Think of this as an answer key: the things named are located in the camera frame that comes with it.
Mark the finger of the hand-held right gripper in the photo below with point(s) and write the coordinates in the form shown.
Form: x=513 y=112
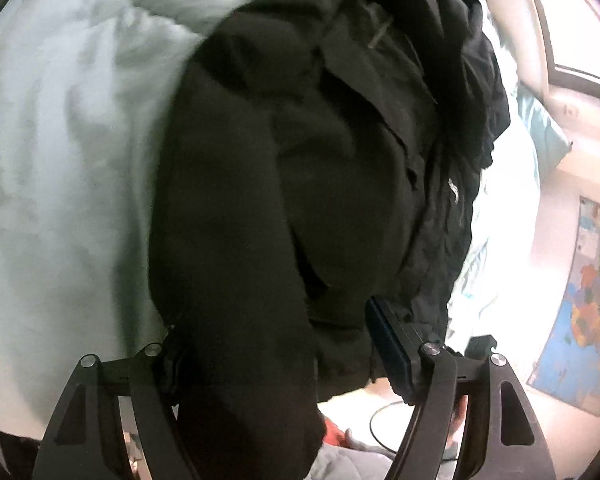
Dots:
x=480 y=345

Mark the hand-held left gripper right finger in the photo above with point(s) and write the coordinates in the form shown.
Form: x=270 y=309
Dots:
x=392 y=345

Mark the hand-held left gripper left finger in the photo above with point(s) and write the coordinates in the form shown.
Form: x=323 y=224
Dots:
x=150 y=375

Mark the black hooded jacket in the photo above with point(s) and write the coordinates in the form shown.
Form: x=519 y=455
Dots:
x=305 y=185

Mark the red object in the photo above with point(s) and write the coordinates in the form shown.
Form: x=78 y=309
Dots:
x=336 y=430

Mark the person's grey trousers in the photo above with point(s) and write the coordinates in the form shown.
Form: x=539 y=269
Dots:
x=350 y=462

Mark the light blue duvet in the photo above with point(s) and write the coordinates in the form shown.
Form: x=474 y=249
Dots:
x=70 y=160

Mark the dark framed window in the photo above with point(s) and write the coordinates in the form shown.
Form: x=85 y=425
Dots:
x=575 y=25

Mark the colourful wall map poster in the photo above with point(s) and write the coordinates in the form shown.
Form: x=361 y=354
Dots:
x=585 y=310

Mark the white wall socket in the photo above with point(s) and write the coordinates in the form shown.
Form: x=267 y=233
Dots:
x=571 y=110

